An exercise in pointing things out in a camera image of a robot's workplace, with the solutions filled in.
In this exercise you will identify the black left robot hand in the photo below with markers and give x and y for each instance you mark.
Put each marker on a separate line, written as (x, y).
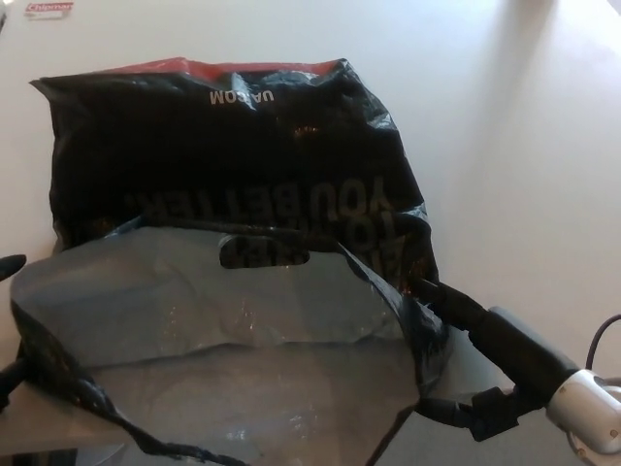
(10, 264)

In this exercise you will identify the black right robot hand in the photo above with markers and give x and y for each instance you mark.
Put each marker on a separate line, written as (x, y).
(514, 340)

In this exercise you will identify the black Under Armour plastic bag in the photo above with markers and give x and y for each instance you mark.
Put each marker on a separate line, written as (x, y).
(194, 160)

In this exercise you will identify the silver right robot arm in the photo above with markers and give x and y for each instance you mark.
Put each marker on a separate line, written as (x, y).
(587, 405)

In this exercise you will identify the red and white sticker label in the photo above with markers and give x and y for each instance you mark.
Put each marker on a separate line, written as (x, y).
(48, 10)

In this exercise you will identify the dark table frame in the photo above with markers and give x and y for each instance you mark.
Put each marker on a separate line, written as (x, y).
(34, 458)

